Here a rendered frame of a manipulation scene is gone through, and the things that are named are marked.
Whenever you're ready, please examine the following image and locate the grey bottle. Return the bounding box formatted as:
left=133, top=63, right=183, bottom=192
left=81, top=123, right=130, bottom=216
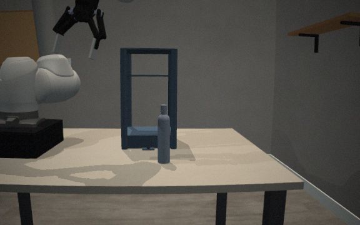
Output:
left=157, top=105, right=170, bottom=164

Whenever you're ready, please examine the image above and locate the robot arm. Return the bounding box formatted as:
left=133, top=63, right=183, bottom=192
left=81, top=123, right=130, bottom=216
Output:
left=0, top=0, right=81, bottom=128

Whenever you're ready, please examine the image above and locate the blue shelving unit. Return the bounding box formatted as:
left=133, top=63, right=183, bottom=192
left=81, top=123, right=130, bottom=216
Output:
left=120, top=48, right=178, bottom=150

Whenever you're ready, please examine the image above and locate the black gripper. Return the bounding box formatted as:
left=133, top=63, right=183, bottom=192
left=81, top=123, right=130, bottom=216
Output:
left=52, top=0, right=106, bottom=60

